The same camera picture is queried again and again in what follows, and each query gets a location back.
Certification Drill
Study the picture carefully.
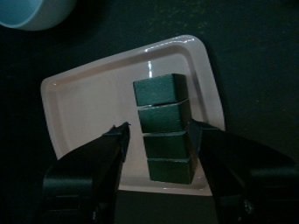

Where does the white rectangular plastic tray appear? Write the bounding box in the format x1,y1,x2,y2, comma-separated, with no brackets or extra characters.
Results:
40,34,227,197

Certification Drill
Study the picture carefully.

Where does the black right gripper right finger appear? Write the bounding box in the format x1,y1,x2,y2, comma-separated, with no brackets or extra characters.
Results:
188,118,299,224

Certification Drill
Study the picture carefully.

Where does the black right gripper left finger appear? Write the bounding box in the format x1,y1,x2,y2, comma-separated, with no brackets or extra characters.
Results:
36,122,131,224

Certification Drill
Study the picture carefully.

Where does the light blue bowl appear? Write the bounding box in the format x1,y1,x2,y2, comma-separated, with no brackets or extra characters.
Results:
0,0,79,32

